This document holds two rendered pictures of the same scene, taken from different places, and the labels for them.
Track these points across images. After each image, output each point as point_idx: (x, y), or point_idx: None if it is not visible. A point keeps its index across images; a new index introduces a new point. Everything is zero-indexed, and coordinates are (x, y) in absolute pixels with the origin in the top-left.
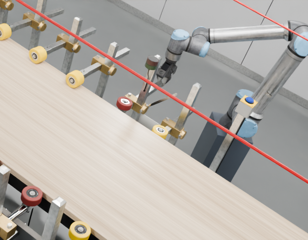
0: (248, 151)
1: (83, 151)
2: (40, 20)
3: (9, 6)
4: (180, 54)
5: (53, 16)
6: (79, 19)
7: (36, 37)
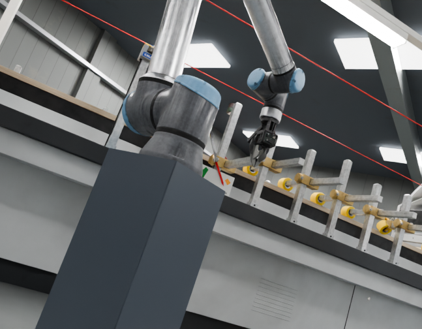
0: (99, 172)
1: None
2: (336, 189)
3: (364, 207)
4: (263, 106)
5: (363, 199)
6: (309, 149)
7: (331, 207)
